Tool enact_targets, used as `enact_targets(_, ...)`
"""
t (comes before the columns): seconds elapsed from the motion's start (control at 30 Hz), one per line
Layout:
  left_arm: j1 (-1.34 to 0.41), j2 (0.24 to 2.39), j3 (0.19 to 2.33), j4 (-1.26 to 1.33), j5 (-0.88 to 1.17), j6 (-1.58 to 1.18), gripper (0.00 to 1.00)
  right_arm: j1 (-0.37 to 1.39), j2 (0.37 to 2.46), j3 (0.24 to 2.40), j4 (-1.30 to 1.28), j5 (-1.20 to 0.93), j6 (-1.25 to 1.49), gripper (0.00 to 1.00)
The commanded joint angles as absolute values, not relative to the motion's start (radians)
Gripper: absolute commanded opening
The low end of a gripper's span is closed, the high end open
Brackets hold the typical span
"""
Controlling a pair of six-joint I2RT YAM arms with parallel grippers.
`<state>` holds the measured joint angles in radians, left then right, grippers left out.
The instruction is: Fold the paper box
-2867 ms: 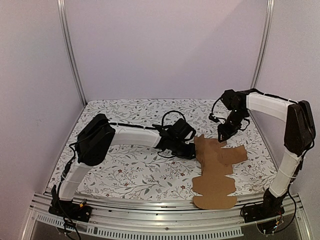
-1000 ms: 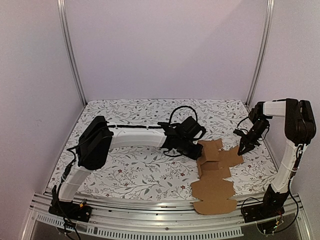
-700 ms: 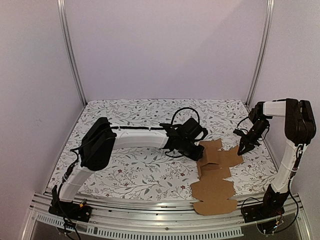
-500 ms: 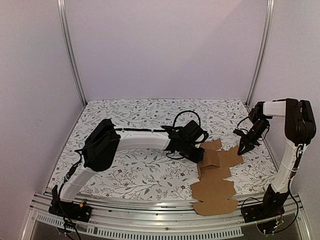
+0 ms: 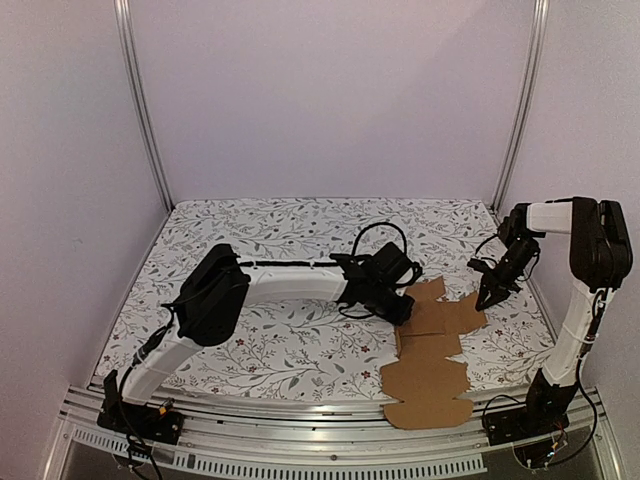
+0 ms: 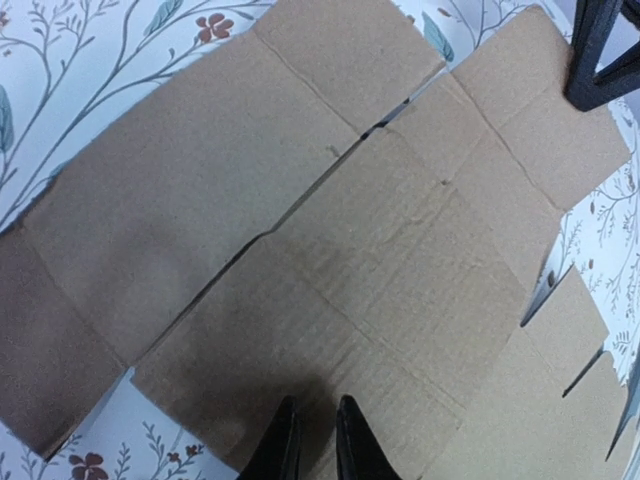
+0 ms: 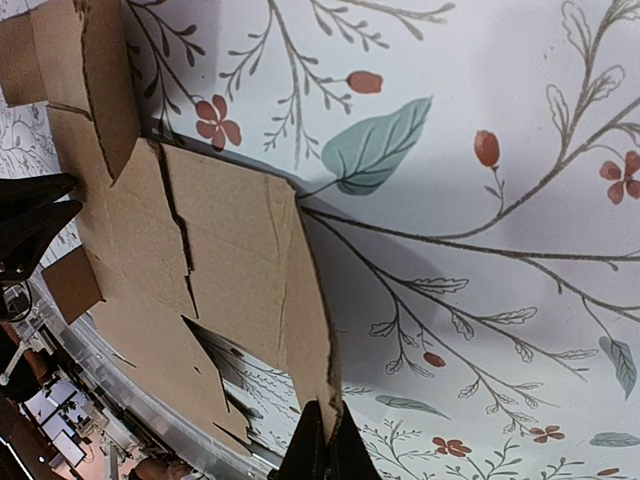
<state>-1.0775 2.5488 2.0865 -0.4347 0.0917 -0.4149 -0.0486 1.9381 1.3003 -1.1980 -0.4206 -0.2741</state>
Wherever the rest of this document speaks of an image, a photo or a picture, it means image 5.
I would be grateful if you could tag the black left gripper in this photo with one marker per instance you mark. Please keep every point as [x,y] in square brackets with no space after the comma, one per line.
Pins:
[401,317]

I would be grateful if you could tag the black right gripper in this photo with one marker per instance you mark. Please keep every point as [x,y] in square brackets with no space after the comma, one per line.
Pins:
[496,276]

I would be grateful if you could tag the brown cardboard box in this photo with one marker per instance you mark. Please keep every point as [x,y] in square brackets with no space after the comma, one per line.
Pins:
[425,381]

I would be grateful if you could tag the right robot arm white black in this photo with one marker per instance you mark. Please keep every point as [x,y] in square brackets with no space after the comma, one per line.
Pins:
[600,258]

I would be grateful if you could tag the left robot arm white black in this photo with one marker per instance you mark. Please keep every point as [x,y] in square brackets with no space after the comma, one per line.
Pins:
[208,307]

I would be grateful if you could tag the floral patterned table mat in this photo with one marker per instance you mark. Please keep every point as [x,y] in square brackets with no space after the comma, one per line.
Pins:
[293,341]

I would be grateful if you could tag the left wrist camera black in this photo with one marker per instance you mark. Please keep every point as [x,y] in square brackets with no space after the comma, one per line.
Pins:
[394,268]

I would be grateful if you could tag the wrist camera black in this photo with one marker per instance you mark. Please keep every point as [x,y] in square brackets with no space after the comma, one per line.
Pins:
[482,265]
[394,268]

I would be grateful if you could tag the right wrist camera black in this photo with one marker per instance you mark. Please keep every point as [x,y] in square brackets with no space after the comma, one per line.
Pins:
[482,265]

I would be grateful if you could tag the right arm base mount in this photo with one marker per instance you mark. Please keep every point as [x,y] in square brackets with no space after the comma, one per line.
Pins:
[527,419]

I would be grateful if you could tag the right aluminium frame post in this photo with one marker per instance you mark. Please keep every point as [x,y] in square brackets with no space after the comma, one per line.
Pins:
[525,100]

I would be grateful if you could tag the aluminium frame post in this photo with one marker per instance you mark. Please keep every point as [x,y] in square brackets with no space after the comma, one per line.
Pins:
[525,100]
[124,23]

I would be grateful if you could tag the front aluminium rail base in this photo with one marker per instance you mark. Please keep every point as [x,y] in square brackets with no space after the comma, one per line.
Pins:
[244,438]

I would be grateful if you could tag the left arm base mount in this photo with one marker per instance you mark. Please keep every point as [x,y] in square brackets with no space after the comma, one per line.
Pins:
[159,424]

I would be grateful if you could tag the left aluminium frame post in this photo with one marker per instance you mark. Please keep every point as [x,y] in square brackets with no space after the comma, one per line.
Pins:
[124,23]

